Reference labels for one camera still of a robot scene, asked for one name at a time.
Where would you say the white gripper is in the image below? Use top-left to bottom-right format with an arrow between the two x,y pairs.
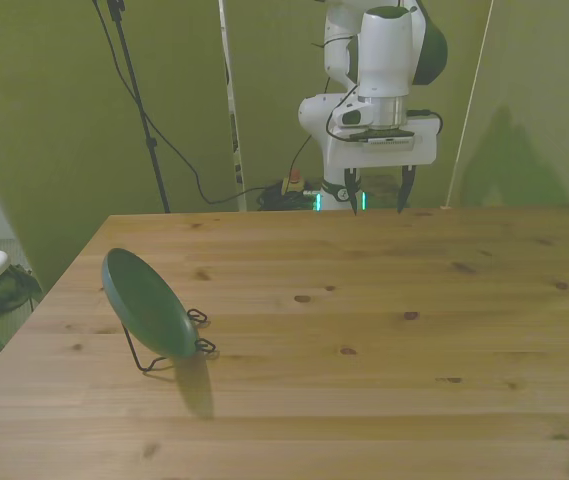
324,115 -> 439,217

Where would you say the green round plate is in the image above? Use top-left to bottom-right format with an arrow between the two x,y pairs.
101,247 -> 199,358

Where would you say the red emergency stop button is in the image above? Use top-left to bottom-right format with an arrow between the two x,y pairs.
283,169 -> 306,194

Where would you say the black tripod stand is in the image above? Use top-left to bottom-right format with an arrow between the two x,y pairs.
92,0 -> 172,214

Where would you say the dark bag on floor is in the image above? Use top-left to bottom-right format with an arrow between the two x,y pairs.
0,264 -> 44,316

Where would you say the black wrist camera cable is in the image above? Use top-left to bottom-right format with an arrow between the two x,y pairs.
291,37 -> 445,174

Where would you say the black cable bundle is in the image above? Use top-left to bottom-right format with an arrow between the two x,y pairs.
255,182 -> 315,212

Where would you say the white hanging cord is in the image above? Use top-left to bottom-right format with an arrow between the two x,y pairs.
442,0 -> 495,210

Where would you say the black tripod cable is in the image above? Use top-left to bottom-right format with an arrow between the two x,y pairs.
92,0 -> 266,206

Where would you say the black wire plate stand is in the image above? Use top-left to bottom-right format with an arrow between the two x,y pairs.
121,308 -> 217,374

